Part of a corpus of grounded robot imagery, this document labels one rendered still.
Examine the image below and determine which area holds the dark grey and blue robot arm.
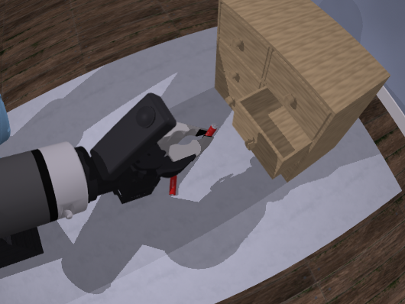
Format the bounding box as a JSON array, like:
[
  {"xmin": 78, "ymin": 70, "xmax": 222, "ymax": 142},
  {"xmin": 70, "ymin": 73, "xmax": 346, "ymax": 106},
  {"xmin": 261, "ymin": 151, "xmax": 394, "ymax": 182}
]
[{"xmin": 0, "ymin": 92, "xmax": 177, "ymax": 238}]

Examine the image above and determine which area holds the light brown wooden chest of drawers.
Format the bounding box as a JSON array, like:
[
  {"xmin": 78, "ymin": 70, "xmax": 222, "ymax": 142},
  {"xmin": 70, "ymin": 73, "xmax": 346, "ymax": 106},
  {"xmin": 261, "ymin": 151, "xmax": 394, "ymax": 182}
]
[{"xmin": 215, "ymin": 0, "xmax": 390, "ymax": 183}]

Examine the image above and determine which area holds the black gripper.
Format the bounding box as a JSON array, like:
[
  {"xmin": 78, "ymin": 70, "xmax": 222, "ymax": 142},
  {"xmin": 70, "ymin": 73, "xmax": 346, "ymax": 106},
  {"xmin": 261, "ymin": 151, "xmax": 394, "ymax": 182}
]
[{"xmin": 74, "ymin": 122, "xmax": 214, "ymax": 204}]

